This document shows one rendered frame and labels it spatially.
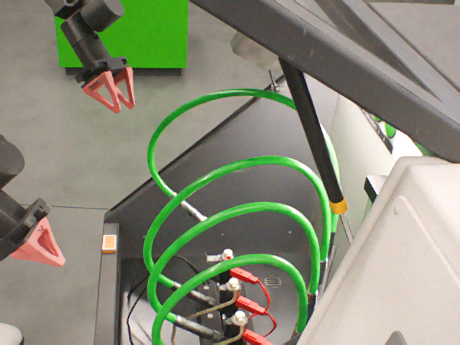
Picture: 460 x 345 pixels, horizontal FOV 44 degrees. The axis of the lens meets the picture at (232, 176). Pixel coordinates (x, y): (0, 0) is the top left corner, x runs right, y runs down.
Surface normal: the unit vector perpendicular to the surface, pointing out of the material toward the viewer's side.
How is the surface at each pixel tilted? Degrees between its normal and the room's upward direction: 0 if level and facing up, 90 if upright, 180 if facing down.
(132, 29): 90
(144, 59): 90
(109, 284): 0
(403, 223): 76
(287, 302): 0
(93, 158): 0
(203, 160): 90
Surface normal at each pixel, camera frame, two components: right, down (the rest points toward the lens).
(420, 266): -0.94, -0.18
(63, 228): 0.07, -0.83
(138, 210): 0.14, 0.55
